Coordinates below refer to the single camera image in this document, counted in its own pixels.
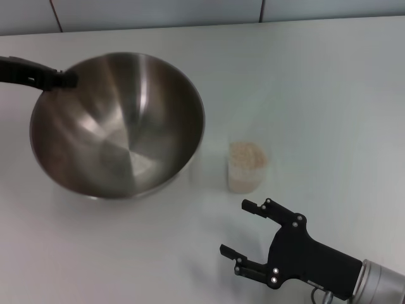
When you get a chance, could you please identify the white rice grains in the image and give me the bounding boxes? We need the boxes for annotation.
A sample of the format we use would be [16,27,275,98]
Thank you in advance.
[228,142,268,193]

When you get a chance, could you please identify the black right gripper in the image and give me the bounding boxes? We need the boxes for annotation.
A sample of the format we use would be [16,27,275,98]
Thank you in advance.
[220,198,363,300]

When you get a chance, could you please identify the silver right wrist connector plug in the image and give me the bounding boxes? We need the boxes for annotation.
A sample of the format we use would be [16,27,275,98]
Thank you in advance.
[311,286,335,304]

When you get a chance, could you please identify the clear plastic cup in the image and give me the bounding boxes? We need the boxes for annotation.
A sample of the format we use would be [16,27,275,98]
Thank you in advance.
[226,141,270,194]

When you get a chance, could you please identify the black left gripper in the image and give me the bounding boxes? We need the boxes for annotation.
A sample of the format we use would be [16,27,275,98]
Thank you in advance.
[0,56,79,92]

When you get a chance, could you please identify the stainless steel mixing bowl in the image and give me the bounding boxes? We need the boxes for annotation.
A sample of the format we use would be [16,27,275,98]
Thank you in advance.
[29,51,206,201]

